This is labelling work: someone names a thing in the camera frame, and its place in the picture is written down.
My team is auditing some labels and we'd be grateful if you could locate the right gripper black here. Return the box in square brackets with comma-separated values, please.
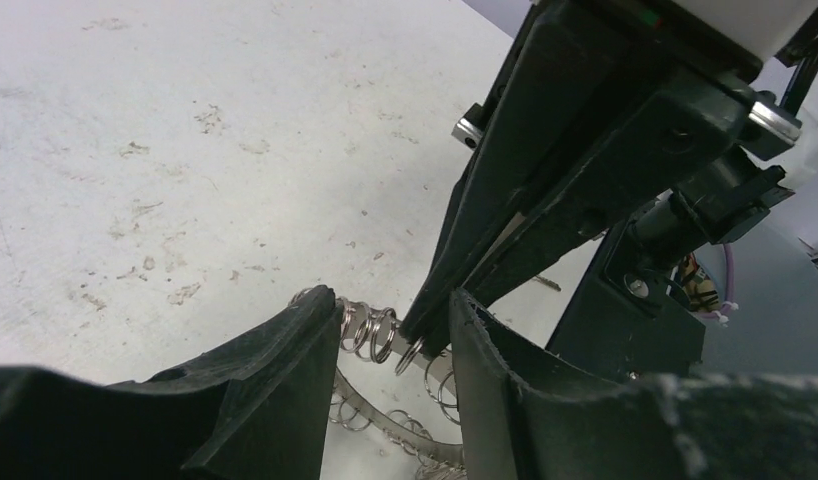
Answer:
[422, 0, 804, 359]

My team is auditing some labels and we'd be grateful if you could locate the key with blue tag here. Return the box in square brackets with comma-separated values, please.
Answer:
[532, 275, 562, 292]

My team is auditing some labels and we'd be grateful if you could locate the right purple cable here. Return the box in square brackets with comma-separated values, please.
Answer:
[697, 243, 742, 327]

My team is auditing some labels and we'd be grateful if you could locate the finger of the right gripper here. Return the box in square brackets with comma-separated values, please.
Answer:
[400, 1, 655, 345]

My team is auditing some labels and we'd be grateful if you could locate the metal disc with key rings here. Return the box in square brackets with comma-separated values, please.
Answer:
[320, 296, 467, 479]

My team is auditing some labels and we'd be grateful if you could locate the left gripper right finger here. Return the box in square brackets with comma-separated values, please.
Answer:
[449, 289, 818, 479]

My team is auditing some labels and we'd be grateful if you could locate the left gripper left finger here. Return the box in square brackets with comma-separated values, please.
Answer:
[0, 285, 341, 479]

